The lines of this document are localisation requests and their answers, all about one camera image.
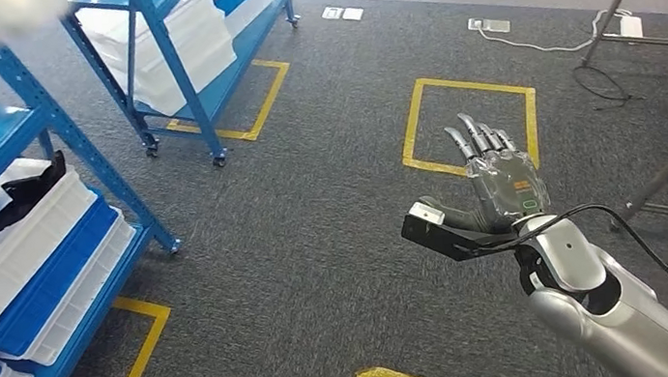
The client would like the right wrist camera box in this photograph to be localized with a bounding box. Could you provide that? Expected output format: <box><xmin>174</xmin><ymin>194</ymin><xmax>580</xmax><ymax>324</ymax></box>
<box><xmin>396</xmin><ymin>188</ymin><xmax>521</xmax><ymax>270</ymax></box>

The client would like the white floor cable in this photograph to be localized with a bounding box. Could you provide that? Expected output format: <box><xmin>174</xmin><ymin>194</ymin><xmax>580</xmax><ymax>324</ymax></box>
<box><xmin>476</xmin><ymin>5</ymin><xmax>640</xmax><ymax>66</ymax></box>

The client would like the black floor cable loop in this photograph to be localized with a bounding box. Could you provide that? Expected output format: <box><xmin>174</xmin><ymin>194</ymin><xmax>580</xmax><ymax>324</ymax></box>
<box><xmin>570</xmin><ymin>55</ymin><xmax>648</xmax><ymax>115</ymax></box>

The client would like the white power adapter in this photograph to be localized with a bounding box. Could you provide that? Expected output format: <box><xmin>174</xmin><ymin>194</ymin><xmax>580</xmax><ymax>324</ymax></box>
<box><xmin>617</xmin><ymin>13</ymin><xmax>646</xmax><ymax>42</ymax></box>

